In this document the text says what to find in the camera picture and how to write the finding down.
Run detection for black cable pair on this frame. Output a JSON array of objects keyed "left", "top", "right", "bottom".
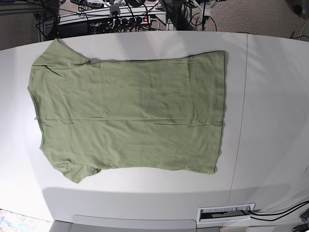
[{"left": 246, "top": 200, "right": 309, "bottom": 221}]

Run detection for white cable grommet tray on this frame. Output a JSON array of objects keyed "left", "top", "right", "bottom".
[{"left": 197, "top": 203, "right": 255, "bottom": 224}]

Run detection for black power strip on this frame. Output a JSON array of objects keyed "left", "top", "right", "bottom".
[{"left": 115, "top": 15, "right": 152, "bottom": 26}]

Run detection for green T-shirt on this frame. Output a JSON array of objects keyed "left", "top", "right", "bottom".
[{"left": 28, "top": 40, "right": 225, "bottom": 183}]

